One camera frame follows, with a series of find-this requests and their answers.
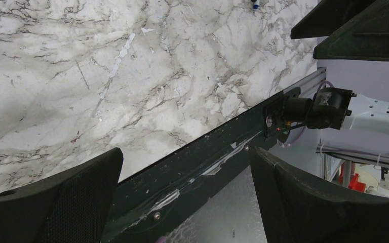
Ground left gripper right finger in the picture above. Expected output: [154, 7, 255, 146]
[250, 147, 389, 242]

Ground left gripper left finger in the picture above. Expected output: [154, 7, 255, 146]
[0, 148, 124, 242]

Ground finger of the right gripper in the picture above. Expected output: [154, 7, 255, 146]
[313, 0, 389, 63]
[290, 0, 374, 39]

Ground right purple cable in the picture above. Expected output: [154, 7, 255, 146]
[277, 79, 336, 149]

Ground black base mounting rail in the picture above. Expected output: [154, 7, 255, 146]
[101, 88, 300, 242]

